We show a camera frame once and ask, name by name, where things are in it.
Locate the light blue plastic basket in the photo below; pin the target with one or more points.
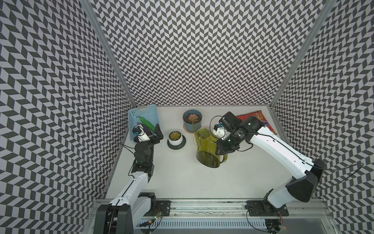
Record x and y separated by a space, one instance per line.
146 115

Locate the green transparent watering can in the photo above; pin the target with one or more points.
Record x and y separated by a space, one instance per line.
206 148

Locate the red candy bag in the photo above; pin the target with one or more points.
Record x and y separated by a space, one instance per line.
260 116

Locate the purple toy eggplant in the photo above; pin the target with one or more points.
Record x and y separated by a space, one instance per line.
145 129

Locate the white pot yellow-green succulent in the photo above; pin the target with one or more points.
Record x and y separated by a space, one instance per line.
174 135

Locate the blue-grey plant pot pink succulent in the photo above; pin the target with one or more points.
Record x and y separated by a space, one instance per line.
192 119

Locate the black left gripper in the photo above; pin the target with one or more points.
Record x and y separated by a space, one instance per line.
158 134

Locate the green toy cucumber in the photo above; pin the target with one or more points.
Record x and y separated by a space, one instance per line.
149 124

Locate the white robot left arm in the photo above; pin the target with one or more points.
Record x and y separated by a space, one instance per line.
124 212

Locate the cork coaster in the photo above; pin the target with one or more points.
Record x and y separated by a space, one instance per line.
187 130

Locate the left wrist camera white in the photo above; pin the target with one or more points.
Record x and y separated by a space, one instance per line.
139 134

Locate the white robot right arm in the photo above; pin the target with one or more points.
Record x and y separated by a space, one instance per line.
306 173

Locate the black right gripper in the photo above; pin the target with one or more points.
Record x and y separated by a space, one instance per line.
223 149

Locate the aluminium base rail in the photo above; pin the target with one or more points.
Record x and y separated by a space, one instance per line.
227 215

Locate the dark round saucer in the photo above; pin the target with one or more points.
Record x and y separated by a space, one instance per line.
177 144

